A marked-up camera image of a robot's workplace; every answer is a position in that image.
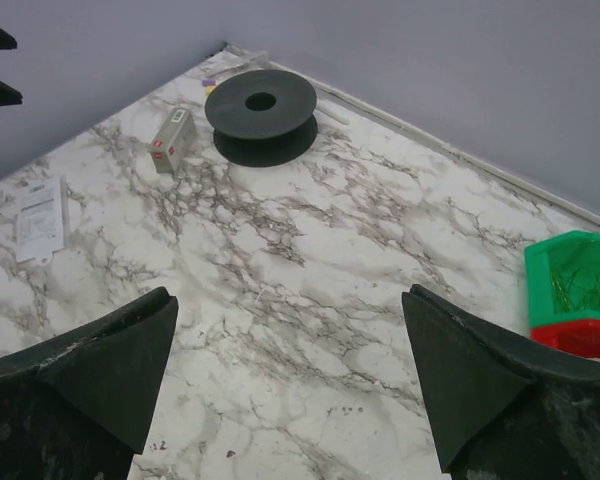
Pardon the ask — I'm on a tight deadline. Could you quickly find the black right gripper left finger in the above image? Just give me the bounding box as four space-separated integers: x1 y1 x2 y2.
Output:
0 287 179 479

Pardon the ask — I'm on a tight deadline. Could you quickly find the white stick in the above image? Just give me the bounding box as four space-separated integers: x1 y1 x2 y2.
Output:
316 102 350 126

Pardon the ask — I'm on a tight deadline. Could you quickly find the clear plastic tube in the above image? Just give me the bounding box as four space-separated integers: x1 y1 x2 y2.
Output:
205 51 269 78

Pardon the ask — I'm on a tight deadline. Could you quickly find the green plastic bin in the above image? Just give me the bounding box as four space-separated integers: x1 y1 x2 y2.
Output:
524 231 600 328

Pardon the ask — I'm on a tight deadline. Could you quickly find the green wire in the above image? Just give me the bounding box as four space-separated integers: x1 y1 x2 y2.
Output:
549 267 600 319

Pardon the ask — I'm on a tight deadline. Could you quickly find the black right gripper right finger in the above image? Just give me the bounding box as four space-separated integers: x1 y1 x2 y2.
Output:
402 284 600 480

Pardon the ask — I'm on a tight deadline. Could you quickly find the red plastic bin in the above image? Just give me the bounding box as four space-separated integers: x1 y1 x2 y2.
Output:
531 318 600 362

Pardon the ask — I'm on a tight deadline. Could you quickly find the black cable spool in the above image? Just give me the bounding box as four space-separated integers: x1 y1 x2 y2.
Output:
204 69 318 168

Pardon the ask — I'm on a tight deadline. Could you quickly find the white paper label packet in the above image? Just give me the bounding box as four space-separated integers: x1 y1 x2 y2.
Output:
16 176 69 265

